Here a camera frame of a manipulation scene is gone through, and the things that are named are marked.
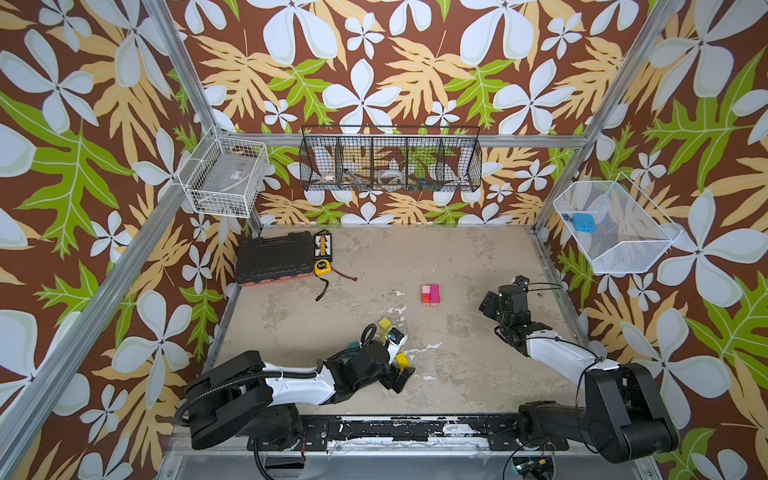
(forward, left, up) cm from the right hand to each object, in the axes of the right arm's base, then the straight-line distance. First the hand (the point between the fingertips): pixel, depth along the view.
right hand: (492, 298), depth 92 cm
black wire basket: (+40, +31, +24) cm, 56 cm away
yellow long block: (-17, +29, -7) cm, 34 cm away
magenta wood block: (+4, +17, -3) cm, 18 cm away
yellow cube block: (-6, +34, -5) cm, 34 cm away
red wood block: (+3, +20, -5) cm, 21 cm away
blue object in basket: (+14, -25, +18) cm, 34 cm away
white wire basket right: (+9, -32, +20) cm, 39 cm away
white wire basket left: (+26, +80, +29) cm, 89 cm away
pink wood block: (+6, +20, -4) cm, 21 cm away
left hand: (-17, +29, -3) cm, 34 cm away
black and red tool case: (+22, +77, -7) cm, 80 cm away
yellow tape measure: (+16, +56, -4) cm, 58 cm away
